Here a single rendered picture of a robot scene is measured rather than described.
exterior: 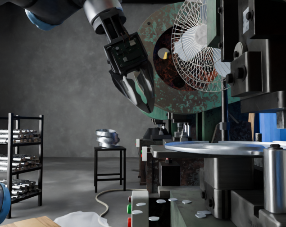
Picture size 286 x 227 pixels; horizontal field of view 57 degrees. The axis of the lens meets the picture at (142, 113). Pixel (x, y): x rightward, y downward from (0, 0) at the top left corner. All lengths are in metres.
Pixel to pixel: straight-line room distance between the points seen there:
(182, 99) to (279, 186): 1.53
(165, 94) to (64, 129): 5.76
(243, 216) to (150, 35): 1.65
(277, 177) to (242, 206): 0.11
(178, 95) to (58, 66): 6.04
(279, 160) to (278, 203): 0.06
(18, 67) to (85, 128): 2.50
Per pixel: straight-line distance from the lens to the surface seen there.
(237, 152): 0.45
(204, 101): 1.93
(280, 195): 0.43
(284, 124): 0.62
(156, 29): 2.01
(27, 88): 7.87
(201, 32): 1.43
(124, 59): 0.51
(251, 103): 0.64
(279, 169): 0.42
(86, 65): 7.51
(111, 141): 3.46
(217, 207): 0.55
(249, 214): 0.48
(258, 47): 0.59
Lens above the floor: 0.83
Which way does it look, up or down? 3 degrees up
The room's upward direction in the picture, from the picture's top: straight up
